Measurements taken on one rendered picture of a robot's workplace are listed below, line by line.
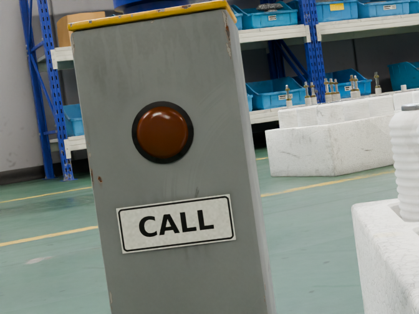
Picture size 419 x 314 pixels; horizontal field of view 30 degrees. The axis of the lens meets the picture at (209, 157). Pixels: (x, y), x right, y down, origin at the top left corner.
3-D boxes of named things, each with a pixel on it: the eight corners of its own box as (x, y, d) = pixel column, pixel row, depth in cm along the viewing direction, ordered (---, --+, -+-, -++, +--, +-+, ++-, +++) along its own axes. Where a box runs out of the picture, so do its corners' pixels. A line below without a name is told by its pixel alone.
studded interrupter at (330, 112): (353, 151, 278) (343, 75, 277) (341, 154, 271) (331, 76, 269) (330, 153, 284) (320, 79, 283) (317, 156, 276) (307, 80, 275)
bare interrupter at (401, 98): (394, 136, 329) (388, 87, 328) (415, 133, 331) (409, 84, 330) (403, 136, 320) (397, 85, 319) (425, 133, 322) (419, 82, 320)
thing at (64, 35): (109, 43, 481) (105, 10, 480) (70, 47, 472) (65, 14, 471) (96, 50, 509) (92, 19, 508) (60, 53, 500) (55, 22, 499)
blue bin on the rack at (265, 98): (230, 114, 565) (226, 85, 564) (275, 108, 580) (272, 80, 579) (262, 109, 519) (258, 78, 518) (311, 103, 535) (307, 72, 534)
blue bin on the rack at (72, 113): (54, 139, 515) (49, 107, 514) (109, 131, 530) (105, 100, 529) (72, 136, 469) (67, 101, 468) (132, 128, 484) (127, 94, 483)
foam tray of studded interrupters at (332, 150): (418, 159, 286) (411, 111, 285) (335, 176, 267) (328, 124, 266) (348, 161, 320) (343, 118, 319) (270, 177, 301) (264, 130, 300)
